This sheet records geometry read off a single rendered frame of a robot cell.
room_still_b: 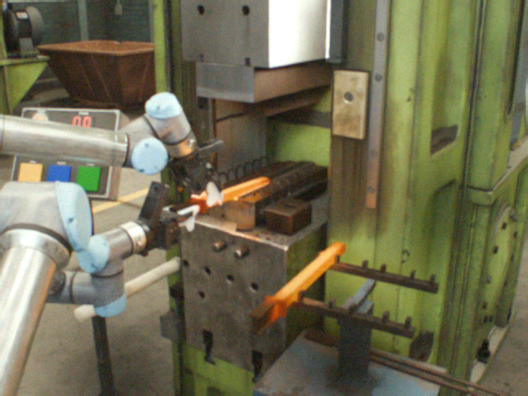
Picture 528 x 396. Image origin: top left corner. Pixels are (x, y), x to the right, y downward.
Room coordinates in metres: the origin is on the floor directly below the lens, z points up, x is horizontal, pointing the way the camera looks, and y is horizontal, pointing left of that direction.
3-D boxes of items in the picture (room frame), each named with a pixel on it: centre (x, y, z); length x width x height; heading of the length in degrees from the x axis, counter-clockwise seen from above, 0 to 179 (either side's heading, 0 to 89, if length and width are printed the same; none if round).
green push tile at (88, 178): (1.68, 0.54, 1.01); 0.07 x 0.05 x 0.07; 80
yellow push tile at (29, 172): (1.71, 0.74, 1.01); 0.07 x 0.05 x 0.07; 80
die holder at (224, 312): (1.72, -0.06, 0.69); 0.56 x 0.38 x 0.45; 145
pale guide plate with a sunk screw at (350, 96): (1.49, -0.22, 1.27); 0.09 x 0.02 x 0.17; 55
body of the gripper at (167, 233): (1.30, 0.27, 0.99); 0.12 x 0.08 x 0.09; 145
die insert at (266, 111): (1.76, -0.05, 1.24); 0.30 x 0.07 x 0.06; 145
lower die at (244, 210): (1.74, -0.01, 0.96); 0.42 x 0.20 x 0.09; 145
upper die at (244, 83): (1.74, -0.01, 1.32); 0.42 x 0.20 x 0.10; 145
